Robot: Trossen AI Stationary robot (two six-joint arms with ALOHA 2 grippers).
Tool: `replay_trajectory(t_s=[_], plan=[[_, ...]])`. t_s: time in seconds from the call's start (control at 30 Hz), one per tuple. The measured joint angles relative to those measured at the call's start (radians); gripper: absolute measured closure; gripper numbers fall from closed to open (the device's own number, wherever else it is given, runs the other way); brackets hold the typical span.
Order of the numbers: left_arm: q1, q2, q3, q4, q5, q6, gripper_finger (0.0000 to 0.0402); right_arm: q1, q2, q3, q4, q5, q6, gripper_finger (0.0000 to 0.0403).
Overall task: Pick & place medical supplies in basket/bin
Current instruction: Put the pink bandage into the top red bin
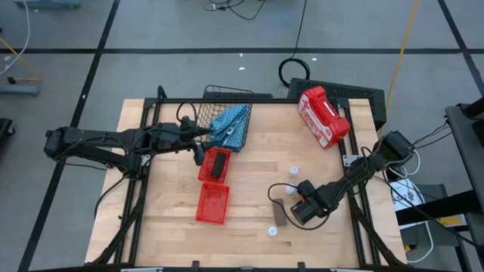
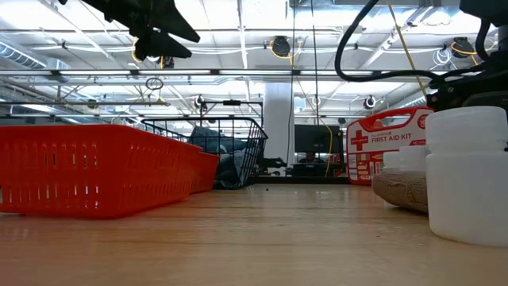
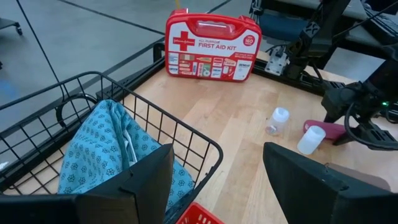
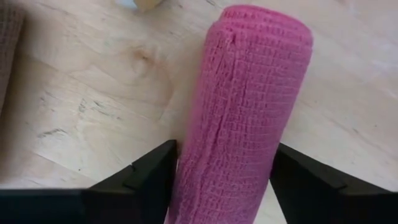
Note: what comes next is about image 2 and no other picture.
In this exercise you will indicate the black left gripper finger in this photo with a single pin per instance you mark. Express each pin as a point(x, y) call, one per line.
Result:
point(162, 45)
point(170, 20)

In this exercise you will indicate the tan bandage roll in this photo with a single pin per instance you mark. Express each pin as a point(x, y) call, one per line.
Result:
point(401, 190)

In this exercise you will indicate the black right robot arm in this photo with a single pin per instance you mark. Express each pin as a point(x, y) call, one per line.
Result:
point(468, 91)

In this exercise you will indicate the red plastic slotted basket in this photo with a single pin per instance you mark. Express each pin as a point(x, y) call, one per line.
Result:
point(79, 171)
point(206, 171)

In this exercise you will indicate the white building column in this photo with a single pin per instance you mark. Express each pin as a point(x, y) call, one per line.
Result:
point(278, 123)

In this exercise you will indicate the dark computer monitor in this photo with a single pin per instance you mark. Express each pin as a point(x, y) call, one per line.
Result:
point(317, 139)

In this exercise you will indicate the person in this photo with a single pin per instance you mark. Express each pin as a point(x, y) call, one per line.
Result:
point(311, 159)

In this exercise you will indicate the red first aid kit case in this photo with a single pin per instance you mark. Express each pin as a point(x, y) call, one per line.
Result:
point(381, 139)

